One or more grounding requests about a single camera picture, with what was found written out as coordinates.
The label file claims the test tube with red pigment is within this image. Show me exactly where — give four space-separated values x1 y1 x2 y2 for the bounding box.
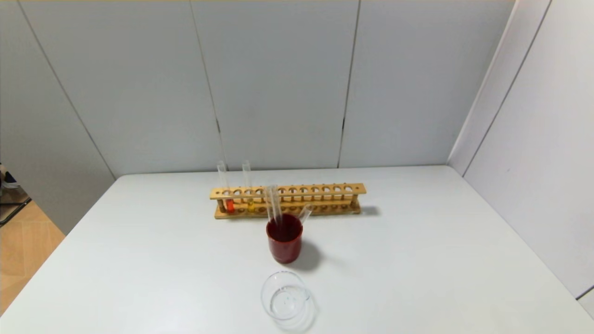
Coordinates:
217 161 235 214

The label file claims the wooden test tube rack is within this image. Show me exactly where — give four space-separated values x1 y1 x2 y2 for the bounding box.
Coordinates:
209 183 367 219

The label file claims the test tube with yellow pigment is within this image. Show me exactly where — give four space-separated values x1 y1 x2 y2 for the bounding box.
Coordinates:
242 161 256 213

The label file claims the red plastic cup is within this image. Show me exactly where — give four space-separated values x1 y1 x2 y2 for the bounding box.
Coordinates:
266 213 303 264

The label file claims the clear glass beaker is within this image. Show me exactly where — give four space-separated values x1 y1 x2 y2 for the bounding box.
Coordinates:
260 271 312 322

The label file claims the dark background equipment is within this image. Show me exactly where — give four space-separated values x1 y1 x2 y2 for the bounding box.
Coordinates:
0 162 32 227

